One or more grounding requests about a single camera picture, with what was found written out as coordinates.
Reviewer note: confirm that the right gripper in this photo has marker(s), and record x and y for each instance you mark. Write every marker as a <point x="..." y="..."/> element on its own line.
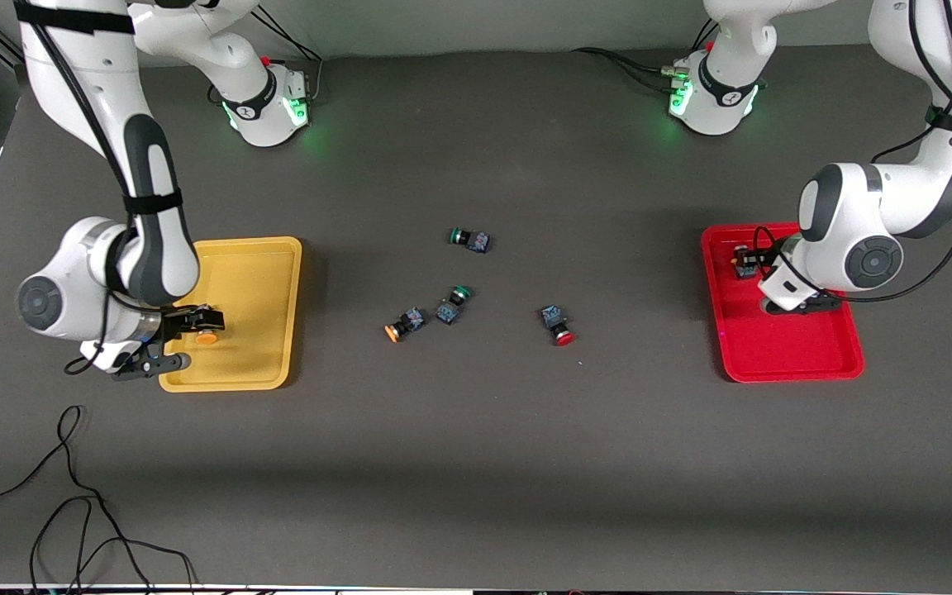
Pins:
<point x="176" y="320"/>

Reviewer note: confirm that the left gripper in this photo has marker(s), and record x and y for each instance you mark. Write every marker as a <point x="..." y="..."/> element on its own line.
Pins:
<point x="747" y="264"/>

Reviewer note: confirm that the red push button switch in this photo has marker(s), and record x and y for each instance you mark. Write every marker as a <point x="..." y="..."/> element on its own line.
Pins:
<point x="745" y="266"/>
<point x="557" y="322"/>

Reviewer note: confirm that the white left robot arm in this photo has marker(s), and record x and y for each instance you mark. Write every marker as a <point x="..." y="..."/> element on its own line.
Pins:
<point x="856" y="215"/>

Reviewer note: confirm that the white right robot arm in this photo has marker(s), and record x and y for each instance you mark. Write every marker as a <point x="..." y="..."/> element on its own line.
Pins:
<point x="96" y="83"/>

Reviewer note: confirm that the red plastic tray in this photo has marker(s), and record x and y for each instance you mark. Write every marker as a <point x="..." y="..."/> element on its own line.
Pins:
<point x="773" y="347"/>

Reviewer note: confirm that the yellow plastic tray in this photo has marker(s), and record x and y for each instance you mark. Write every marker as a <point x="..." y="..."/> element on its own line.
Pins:
<point x="253" y="289"/>

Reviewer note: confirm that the green push button switch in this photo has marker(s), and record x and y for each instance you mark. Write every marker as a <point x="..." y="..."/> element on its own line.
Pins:
<point x="449" y="310"/>
<point x="472" y="240"/>

